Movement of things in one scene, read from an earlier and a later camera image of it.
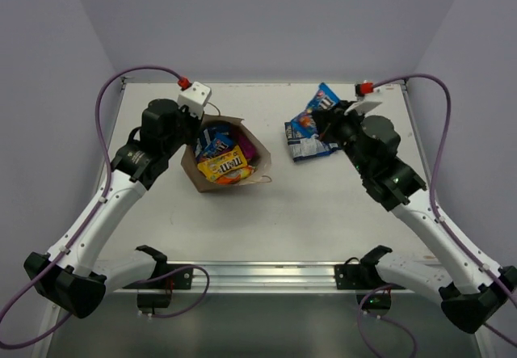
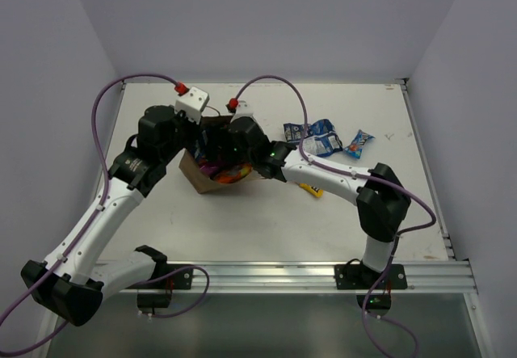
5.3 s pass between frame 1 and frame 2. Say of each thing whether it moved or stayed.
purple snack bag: moved
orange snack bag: stayed
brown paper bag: moved
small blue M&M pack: moved
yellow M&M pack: moved
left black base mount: stayed
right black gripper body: moved
